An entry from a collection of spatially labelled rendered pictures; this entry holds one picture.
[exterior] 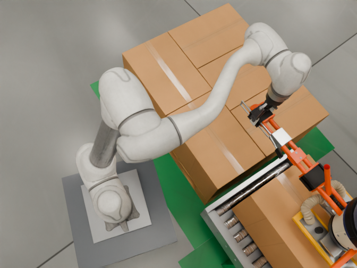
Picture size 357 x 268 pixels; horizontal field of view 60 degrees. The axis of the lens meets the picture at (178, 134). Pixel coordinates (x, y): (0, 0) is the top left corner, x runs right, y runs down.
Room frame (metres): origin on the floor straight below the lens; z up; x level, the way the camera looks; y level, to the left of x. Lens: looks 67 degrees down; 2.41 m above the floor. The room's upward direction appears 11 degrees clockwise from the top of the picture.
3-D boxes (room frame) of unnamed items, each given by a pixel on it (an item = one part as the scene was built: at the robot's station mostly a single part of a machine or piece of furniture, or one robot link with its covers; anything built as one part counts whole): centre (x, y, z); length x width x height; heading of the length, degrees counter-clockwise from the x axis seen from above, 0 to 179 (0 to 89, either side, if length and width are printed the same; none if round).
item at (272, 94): (0.68, -0.35, 1.42); 0.09 x 0.09 x 0.06
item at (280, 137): (0.60, -0.45, 1.18); 0.07 x 0.07 x 0.04; 44
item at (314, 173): (0.44, -0.60, 1.20); 0.10 x 0.08 x 0.06; 134
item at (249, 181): (0.57, -0.49, 0.58); 0.70 x 0.03 x 0.06; 133
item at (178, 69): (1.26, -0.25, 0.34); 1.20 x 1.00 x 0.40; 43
